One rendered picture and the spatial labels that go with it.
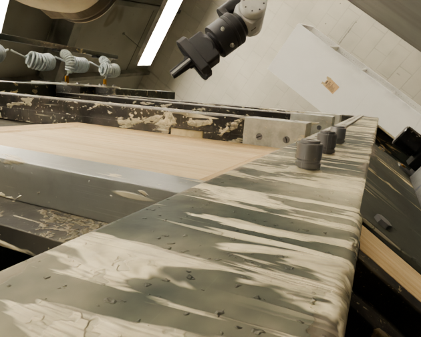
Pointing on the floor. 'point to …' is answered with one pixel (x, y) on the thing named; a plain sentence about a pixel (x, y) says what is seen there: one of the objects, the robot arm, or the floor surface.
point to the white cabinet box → (345, 83)
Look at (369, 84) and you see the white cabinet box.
